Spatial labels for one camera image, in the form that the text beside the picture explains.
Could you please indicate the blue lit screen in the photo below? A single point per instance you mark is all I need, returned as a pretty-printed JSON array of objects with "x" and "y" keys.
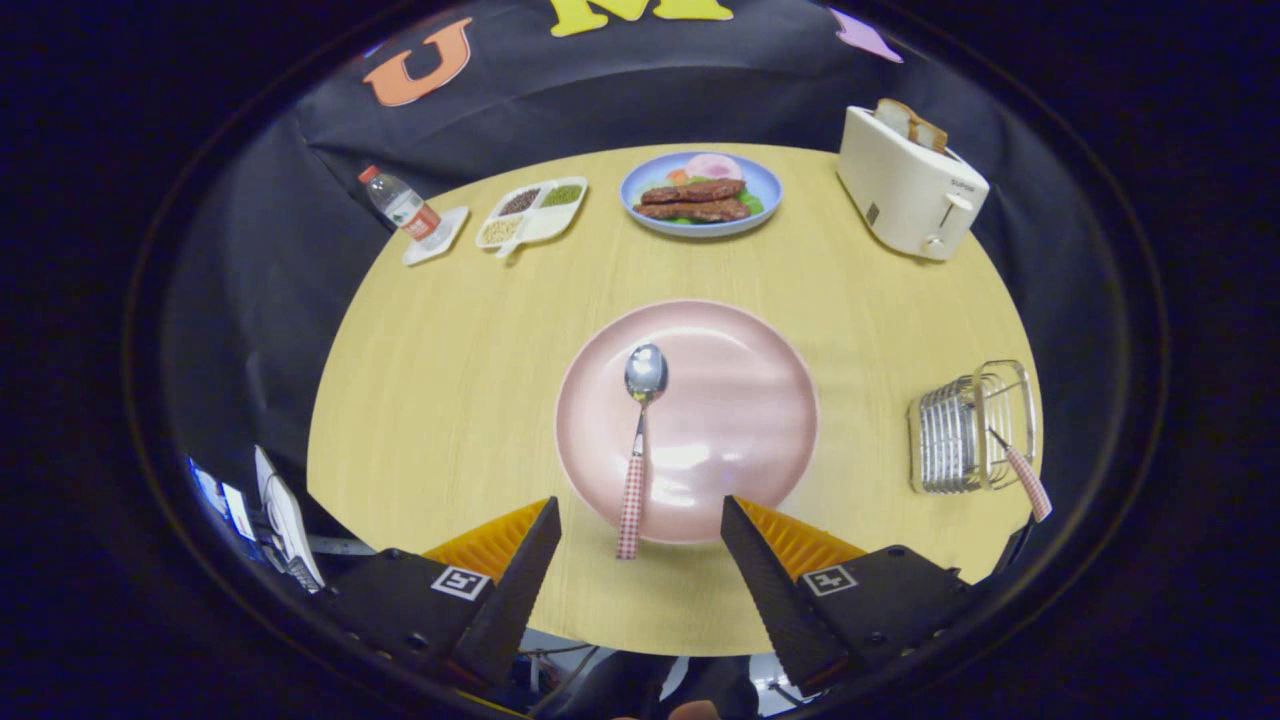
[{"x": 215, "y": 495}]

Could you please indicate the toast bread slice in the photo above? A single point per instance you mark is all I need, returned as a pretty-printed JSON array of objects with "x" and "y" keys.
[
  {"x": 897, "y": 117},
  {"x": 930, "y": 135}
]

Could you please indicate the clear perforated basket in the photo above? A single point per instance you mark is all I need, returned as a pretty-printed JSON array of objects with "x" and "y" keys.
[{"x": 945, "y": 440}]

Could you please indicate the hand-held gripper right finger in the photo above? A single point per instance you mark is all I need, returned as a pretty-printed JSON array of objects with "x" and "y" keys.
[{"x": 775, "y": 600}]

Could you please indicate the clear water bottle red label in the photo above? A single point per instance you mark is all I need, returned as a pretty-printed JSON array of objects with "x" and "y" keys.
[{"x": 400, "y": 205}]

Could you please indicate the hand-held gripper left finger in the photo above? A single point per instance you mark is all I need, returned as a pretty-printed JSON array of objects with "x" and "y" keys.
[{"x": 510, "y": 600}]

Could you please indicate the pink plate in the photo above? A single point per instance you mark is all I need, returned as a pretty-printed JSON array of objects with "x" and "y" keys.
[{"x": 730, "y": 400}]

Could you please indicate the pink ham slice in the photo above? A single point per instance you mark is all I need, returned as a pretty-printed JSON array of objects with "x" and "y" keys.
[{"x": 714, "y": 167}]

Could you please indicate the white sheets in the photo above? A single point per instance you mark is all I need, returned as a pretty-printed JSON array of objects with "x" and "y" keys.
[{"x": 285, "y": 515}]

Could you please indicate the white divided dish with beans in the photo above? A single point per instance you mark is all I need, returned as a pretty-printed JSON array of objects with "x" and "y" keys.
[{"x": 545, "y": 222}]

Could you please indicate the white toaster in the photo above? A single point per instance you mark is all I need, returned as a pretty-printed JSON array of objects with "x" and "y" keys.
[{"x": 900, "y": 190}]

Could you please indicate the brown meat strip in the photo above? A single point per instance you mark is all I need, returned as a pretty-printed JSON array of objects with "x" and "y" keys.
[
  {"x": 695, "y": 191},
  {"x": 695, "y": 210}
]

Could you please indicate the blue plate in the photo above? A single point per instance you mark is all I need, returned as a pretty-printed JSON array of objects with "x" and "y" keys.
[{"x": 634, "y": 182}]

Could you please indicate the white square coaster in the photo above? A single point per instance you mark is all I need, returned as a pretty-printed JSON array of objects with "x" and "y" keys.
[{"x": 452, "y": 224}]

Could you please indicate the green lettuce leaf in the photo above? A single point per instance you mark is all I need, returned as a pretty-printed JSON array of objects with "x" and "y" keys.
[{"x": 753, "y": 202}]

